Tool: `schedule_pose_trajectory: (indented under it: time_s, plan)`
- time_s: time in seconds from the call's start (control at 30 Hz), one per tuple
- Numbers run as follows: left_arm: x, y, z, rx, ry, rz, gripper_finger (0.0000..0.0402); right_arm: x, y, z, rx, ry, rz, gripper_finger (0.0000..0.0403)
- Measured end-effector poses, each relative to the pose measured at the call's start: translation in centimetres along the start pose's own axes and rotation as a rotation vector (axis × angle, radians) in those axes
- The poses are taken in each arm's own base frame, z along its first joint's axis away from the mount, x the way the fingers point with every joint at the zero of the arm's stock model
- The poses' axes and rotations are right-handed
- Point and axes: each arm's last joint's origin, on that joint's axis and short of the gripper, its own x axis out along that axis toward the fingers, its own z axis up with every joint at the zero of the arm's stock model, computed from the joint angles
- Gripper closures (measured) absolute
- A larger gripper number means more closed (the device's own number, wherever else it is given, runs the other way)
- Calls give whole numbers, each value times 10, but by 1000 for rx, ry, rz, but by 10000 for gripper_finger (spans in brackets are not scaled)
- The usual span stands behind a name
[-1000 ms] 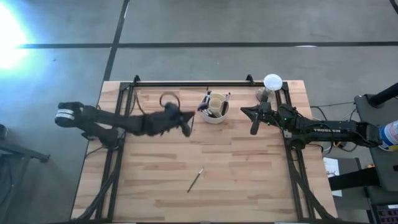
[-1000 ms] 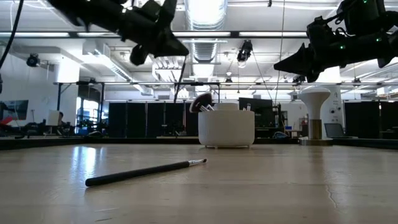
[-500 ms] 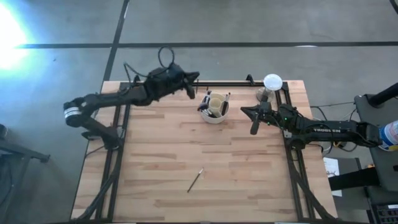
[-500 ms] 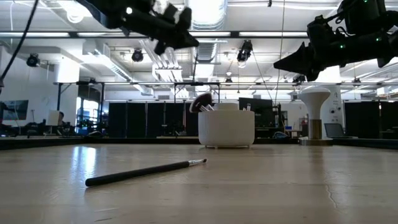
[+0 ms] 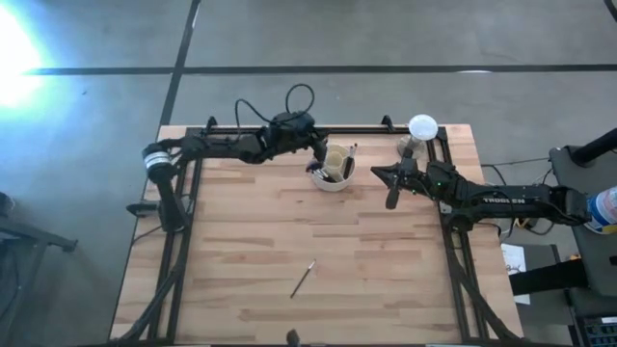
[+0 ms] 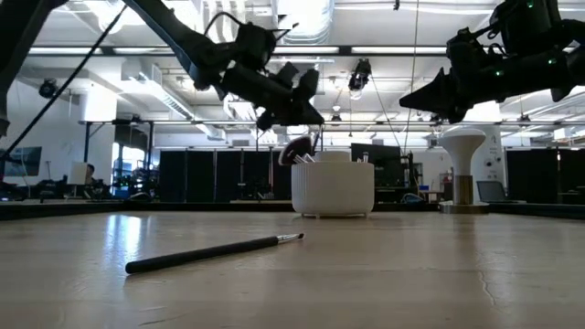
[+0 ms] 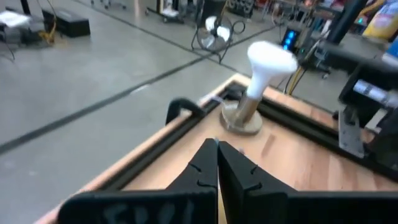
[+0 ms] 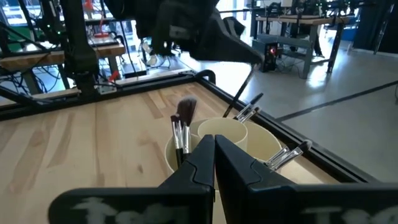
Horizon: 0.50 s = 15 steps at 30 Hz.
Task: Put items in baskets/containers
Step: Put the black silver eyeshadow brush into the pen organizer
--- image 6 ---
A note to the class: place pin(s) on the silver air duct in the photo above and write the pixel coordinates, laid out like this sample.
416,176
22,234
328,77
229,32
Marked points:
306,18

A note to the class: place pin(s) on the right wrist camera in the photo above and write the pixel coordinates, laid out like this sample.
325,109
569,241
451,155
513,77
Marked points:
466,50

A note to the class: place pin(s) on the white box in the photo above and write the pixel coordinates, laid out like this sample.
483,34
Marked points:
77,173

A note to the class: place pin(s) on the overhead beam with light strips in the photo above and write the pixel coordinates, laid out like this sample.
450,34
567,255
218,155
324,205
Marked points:
388,50

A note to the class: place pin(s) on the black partition panels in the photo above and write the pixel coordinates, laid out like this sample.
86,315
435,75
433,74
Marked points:
530,176
201,176

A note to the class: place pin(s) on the dark wall monitor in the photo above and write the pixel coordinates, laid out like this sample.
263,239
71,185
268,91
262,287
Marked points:
27,164

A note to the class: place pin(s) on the black ceiling camera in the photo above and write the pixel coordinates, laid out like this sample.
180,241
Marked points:
361,73

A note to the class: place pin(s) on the round black ceiling fixture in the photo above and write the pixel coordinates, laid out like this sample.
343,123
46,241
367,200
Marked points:
48,89

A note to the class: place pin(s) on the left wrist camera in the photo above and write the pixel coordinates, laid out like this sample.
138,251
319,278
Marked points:
256,45

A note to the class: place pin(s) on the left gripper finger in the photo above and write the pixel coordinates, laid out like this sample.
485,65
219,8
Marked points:
266,121
306,109

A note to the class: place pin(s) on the fluffy powder brush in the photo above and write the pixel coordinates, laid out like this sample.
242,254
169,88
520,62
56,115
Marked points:
294,148

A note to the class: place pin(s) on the long thin black liner brush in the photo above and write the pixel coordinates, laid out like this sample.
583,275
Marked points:
196,254

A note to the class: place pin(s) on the grey chair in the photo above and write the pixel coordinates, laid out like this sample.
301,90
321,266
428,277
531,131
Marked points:
493,192

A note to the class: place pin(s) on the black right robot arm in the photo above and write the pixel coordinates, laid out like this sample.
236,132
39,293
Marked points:
525,23

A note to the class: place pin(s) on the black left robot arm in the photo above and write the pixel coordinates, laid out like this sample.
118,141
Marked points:
183,41

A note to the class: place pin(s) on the person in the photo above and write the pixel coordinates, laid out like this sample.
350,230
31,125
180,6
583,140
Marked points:
90,171

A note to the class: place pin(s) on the white ribbed round container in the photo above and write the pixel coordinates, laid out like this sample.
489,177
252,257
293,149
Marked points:
333,189

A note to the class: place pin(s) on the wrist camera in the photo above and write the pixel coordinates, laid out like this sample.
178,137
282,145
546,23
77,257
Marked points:
466,50
256,45

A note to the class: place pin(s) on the white mushroom table lamp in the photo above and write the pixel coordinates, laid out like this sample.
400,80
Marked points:
461,146

